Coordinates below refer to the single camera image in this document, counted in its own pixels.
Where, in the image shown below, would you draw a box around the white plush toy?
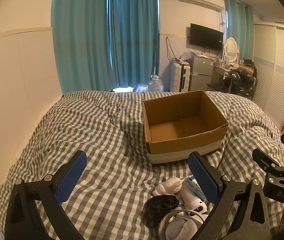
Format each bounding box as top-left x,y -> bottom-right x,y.
152,177 -> 184,197

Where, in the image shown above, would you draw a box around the white ribbed suitcase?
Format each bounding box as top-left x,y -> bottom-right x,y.
171,64 -> 191,92

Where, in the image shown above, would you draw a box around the large clear water jug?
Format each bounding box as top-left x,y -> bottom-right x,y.
148,77 -> 165,92

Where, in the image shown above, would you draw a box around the hanging wall cables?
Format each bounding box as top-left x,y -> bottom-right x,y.
165,36 -> 177,63

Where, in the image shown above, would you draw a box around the grey and white sock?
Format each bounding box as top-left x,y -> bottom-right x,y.
164,216 -> 205,240

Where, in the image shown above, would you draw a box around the oval white mirror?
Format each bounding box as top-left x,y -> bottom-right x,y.
223,37 -> 240,64

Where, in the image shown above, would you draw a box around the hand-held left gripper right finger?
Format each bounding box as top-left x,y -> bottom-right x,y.
188,151 -> 275,240

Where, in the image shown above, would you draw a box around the white pole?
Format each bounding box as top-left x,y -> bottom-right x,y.
153,38 -> 158,78

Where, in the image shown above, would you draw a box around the bags on fridge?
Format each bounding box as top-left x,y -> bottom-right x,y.
179,49 -> 220,64

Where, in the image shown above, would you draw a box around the white tube with purple band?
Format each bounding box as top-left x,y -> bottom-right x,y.
178,187 -> 209,215

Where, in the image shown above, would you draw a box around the clear plastic bag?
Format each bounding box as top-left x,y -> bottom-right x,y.
133,83 -> 149,93

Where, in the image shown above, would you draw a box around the narrow teal curtain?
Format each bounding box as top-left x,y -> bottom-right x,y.
225,0 -> 254,66

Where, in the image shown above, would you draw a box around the grey checked blanket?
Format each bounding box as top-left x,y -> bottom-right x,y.
0,89 -> 284,240

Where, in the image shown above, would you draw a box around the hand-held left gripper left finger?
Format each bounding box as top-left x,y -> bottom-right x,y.
5,150 -> 87,240

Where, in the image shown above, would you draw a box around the white slatted wardrobe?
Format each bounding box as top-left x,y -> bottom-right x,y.
252,22 -> 284,131

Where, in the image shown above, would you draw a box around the black round jar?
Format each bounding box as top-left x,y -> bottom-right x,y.
146,195 -> 180,228

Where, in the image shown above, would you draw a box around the cardboard box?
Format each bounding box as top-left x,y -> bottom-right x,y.
142,90 -> 229,166

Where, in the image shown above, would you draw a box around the dark teal curtain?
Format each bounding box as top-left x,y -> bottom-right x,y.
106,0 -> 160,88

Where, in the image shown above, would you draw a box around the black wall television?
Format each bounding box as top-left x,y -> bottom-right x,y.
190,23 -> 224,52

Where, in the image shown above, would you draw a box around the light teal curtain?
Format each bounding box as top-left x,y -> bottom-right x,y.
51,0 -> 115,95

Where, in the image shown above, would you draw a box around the small silver fridge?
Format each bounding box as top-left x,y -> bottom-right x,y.
190,56 -> 216,92

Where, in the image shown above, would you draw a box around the pile of black clothes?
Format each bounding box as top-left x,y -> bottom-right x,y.
221,69 -> 256,97

